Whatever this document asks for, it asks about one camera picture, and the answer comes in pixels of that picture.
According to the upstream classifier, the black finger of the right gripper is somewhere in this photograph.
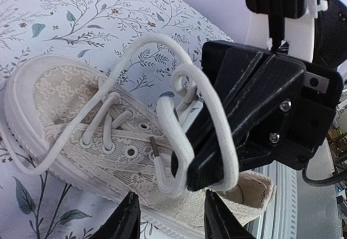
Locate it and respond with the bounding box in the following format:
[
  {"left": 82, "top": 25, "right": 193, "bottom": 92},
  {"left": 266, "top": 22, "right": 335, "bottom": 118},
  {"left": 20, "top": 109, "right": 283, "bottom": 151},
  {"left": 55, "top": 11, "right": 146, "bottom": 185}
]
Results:
[
  {"left": 186, "top": 41, "right": 271, "bottom": 179},
  {"left": 187, "top": 54, "right": 304, "bottom": 191}
]

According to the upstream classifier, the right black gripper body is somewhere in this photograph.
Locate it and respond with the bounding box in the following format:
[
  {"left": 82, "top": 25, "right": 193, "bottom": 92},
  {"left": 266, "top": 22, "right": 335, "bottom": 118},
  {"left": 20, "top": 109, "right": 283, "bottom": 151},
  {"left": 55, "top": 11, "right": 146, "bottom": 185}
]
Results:
[{"left": 243, "top": 57, "right": 342, "bottom": 170}]

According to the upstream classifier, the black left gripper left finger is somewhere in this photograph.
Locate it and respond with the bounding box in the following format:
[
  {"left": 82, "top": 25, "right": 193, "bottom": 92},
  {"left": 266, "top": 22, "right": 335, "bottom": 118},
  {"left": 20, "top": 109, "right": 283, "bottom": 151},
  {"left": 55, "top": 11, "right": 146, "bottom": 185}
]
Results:
[{"left": 93, "top": 192, "right": 140, "bottom": 239}]

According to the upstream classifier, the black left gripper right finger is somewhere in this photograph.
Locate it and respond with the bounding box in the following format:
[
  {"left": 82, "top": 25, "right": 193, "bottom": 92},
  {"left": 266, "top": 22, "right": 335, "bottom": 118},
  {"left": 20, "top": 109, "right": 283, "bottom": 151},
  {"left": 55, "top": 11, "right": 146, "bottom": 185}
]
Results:
[{"left": 204, "top": 190, "right": 255, "bottom": 239}]

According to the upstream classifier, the white shoelace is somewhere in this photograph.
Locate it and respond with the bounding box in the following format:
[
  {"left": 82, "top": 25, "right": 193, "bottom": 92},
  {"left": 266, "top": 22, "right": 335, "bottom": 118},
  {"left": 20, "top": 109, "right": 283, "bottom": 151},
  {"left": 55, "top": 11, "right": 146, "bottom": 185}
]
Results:
[{"left": 3, "top": 34, "right": 239, "bottom": 197}]

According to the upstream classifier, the white lace sneaker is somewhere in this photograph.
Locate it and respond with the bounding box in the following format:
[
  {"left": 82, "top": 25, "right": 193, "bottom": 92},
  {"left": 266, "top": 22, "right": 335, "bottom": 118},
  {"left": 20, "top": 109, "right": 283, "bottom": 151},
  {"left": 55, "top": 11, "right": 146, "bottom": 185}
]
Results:
[{"left": 4, "top": 56, "right": 277, "bottom": 239}]

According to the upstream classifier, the floral patterned table mat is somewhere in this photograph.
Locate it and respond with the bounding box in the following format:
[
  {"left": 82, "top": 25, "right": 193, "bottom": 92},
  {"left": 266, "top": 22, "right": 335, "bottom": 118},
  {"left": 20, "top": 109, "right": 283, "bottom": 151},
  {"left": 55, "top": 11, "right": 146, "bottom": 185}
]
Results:
[{"left": 1, "top": 0, "right": 228, "bottom": 238}]

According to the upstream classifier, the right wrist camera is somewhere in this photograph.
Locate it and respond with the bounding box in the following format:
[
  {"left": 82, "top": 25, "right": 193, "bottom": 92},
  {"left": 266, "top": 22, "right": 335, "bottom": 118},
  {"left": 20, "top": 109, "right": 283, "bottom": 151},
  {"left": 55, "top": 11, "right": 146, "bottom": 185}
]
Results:
[{"left": 245, "top": 0, "right": 328, "bottom": 62}]

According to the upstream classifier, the aluminium front rail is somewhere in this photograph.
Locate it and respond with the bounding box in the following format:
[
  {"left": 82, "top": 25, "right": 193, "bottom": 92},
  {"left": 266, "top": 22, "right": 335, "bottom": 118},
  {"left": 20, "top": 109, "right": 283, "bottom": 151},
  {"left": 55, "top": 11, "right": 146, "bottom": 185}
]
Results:
[{"left": 246, "top": 163, "right": 342, "bottom": 238}]

